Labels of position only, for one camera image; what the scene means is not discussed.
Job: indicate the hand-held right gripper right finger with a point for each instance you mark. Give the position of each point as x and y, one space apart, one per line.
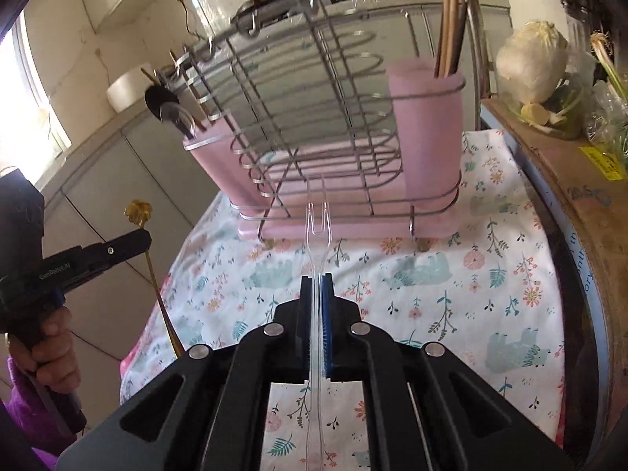
327 326

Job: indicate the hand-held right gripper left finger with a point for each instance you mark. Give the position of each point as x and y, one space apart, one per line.
306 326

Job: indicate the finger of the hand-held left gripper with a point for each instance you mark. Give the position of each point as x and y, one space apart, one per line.
112 251

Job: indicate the clear plastic fork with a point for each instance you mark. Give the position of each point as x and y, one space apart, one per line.
316 255

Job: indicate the pink wide utensil cup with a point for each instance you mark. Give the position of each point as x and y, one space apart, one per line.
216 162

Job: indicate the clear plastic spoon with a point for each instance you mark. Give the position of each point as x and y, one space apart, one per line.
171 110

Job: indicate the pink round utensil cup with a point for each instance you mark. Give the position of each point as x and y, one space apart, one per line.
427 132

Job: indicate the wooden chopstick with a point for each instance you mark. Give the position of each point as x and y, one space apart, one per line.
455 19
442 19
460 29
448 39

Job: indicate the person's left forearm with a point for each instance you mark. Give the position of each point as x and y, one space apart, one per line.
24 412

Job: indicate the person's left hand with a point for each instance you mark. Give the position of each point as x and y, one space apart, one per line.
54 353

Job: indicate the pink drip tray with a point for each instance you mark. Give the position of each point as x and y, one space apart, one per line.
353 230

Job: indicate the pink cloth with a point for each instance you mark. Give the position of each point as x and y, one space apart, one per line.
135 358

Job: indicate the floral printed cloth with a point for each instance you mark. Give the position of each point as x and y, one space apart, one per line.
441 279

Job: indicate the window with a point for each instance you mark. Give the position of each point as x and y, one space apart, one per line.
29 98

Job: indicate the white round container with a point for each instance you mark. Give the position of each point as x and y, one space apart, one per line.
130 88

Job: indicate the cardboard box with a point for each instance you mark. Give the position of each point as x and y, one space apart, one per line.
564 216

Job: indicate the hanging black pan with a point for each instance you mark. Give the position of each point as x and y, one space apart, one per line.
265 7

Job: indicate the chrome curved pipe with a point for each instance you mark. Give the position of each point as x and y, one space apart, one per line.
478 34

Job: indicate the plastic bag of vegetables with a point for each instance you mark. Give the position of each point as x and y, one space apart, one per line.
574 103

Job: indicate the napa cabbage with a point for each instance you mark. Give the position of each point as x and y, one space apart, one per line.
530 59

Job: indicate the green onion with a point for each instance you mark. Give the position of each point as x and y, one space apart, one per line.
611 66

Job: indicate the dark appliance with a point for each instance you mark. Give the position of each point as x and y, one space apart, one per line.
584 14

